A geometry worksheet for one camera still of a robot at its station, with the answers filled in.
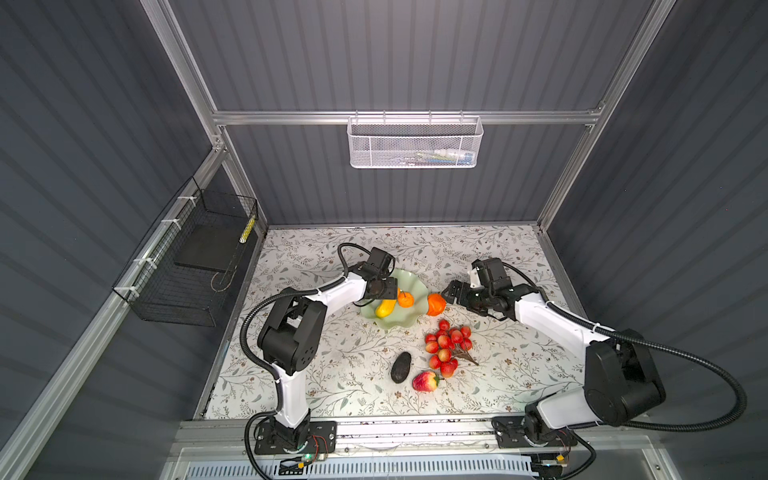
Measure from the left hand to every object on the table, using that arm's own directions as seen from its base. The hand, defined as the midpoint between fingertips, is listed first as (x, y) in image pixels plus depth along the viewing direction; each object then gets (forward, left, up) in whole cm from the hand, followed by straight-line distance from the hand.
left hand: (388, 289), depth 97 cm
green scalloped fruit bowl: (-8, -4, -5) cm, 10 cm away
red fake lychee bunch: (-20, -16, 0) cm, 26 cm away
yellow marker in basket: (+6, +39, +23) cm, 45 cm away
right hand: (-8, -20, +5) cm, 22 cm away
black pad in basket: (0, +45, +24) cm, 51 cm away
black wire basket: (-8, +51, +23) cm, 56 cm away
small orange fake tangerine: (-4, -5, -1) cm, 6 cm away
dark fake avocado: (-25, -2, 0) cm, 26 cm away
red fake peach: (-30, -8, -1) cm, 31 cm away
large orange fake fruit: (-8, -14, +2) cm, 16 cm away
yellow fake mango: (-7, +1, -1) cm, 7 cm away
